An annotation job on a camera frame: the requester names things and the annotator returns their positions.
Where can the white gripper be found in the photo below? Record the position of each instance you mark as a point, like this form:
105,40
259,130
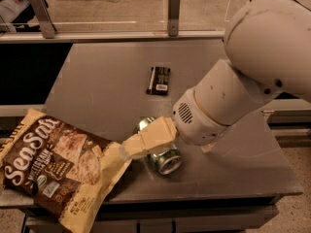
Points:
193,120

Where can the green crushed soda can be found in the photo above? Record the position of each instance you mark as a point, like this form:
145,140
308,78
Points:
167,161

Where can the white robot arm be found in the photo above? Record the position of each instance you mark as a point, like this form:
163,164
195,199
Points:
268,51

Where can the brown sea salt chip bag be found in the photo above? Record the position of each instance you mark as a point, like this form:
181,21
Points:
67,171

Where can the dark clutter top left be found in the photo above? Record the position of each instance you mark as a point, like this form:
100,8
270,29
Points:
15,13

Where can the metal rail bar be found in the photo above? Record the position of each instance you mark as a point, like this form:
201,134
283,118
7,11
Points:
100,37

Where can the middle metal bracket post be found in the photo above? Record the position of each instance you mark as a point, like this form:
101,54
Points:
173,17

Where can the metal bracket post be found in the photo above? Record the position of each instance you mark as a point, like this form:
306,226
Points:
41,12
173,17

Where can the left metal bracket post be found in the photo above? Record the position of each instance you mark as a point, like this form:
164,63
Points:
41,12

